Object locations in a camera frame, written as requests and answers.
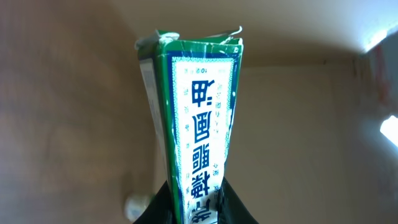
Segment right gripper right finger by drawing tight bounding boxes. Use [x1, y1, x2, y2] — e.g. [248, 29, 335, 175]
[217, 177, 259, 224]

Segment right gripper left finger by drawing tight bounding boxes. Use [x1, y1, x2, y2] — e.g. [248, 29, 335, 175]
[134, 182, 174, 224]

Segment green white slim box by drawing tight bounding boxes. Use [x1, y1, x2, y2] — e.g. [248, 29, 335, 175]
[135, 30, 244, 224]

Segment green lid jar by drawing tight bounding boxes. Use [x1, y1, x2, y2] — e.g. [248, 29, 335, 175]
[124, 193, 155, 223]

